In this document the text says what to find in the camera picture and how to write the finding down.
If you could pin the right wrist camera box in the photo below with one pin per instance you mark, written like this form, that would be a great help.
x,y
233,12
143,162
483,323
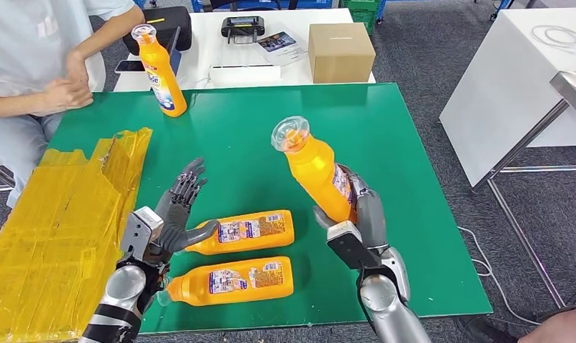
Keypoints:
x,y
349,246

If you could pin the white square table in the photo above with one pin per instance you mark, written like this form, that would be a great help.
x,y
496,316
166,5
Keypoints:
x,y
506,85

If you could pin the stainless steel table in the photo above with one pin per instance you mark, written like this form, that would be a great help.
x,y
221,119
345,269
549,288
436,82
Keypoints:
x,y
574,91

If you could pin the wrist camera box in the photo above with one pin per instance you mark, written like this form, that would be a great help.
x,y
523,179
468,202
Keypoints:
x,y
139,232
349,246

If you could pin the black smartphone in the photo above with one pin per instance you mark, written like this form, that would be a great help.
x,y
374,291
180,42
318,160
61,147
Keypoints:
x,y
127,66

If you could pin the yellow taped cardboard sheet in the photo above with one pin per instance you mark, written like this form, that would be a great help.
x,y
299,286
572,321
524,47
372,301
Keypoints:
x,y
46,213

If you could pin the person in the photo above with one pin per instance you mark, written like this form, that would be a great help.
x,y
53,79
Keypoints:
x,y
553,331
18,47

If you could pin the printed booklet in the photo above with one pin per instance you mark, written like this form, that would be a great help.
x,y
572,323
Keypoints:
x,y
277,43

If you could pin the dark blue tablet folio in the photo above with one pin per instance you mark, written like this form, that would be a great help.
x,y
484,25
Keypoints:
x,y
176,57

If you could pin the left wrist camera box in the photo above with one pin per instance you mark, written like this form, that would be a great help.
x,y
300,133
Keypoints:
x,y
139,232

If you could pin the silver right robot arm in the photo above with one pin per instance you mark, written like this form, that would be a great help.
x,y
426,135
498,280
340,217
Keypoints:
x,y
387,303

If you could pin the black remote controller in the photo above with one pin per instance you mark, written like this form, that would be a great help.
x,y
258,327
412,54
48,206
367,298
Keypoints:
x,y
242,25

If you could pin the white flat box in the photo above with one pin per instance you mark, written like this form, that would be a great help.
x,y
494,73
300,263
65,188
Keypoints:
x,y
244,76

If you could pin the black office chair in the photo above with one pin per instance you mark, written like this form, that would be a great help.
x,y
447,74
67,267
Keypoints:
x,y
221,4

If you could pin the orange detergent bottle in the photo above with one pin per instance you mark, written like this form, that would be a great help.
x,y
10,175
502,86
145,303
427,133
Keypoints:
x,y
269,232
269,284
316,180
162,80

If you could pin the green plastic crate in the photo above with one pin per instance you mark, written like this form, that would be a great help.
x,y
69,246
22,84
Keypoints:
x,y
364,15

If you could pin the black carry case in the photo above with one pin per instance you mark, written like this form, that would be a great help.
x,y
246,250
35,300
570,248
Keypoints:
x,y
174,33

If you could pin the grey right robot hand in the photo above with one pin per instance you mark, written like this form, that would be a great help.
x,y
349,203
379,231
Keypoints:
x,y
373,218

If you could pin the white desk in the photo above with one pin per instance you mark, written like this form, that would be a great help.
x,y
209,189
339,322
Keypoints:
x,y
208,48

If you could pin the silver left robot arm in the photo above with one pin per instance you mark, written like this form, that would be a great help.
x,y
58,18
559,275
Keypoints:
x,y
122,293

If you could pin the brown cardboard box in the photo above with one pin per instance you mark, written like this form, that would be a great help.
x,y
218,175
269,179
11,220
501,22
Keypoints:
x,y
341,58

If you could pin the blue trolley leg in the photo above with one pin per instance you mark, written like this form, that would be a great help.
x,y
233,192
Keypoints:
x,y
499,6

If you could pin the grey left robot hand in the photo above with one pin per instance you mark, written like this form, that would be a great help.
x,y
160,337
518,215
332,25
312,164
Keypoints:
x,y
172,222

